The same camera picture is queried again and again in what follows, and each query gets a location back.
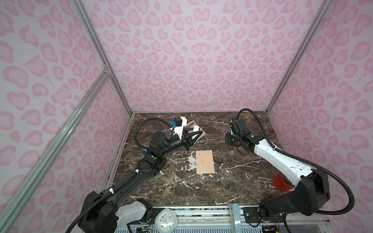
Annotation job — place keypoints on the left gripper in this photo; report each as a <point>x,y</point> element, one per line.
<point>186,141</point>

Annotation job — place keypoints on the white glue stick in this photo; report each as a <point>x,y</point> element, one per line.
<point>196,128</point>

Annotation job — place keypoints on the aluminium frame strut right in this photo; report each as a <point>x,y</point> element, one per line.
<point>321,14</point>

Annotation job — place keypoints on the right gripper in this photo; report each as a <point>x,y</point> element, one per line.
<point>228,136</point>

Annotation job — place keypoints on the red pencil cup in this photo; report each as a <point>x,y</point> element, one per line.
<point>281,184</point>

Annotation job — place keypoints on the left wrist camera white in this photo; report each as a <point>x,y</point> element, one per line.
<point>177,126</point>

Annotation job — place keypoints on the peach envelope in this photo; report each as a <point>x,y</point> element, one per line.
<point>204,162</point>

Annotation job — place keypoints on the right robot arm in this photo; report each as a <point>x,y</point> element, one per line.
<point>311,186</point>

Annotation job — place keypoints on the pink calculator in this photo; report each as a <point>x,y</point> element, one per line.
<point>191,124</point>

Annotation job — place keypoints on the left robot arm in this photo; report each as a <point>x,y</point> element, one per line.
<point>104,212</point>

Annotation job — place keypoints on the light blue tape strip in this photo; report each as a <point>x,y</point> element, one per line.
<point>235,216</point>

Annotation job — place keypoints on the aluminium frame strut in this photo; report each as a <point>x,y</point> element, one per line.
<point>88,25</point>
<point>321,14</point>

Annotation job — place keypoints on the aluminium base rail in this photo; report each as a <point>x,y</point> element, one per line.
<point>216,219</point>

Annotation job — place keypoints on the aluminium diagonal frame bar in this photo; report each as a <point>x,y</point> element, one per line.
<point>21,197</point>

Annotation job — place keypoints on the aluminium frame strut left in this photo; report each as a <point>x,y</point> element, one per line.
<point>88,25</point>

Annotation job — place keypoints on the white desk clock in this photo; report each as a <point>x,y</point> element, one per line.
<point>166,221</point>

